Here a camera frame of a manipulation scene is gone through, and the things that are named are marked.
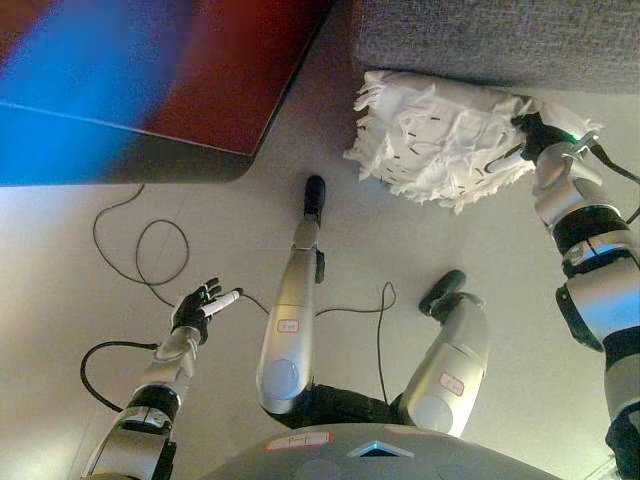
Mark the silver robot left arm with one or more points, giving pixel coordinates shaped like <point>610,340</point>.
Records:
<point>150,400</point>

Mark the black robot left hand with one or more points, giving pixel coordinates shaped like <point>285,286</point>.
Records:
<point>192,312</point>

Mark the silver robot leg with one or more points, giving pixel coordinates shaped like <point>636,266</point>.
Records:
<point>450,365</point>
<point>292,310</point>

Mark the white fringed pillow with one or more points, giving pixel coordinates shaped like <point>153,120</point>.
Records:
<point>440,145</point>

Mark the dark wooden table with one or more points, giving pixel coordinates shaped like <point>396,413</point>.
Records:
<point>125,80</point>

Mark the silver robot right leg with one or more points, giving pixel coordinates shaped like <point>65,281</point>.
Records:
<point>450,365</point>

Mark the grey robot torso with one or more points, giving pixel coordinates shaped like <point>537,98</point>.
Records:
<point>375,455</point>

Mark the grey fabric armchair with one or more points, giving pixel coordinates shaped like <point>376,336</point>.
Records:
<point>500,35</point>

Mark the silver robot left leg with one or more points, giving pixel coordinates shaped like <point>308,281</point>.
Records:
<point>292,310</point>

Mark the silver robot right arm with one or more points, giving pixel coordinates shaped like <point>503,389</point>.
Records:
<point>595,280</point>

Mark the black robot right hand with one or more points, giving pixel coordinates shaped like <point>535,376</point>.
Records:
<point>542,132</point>

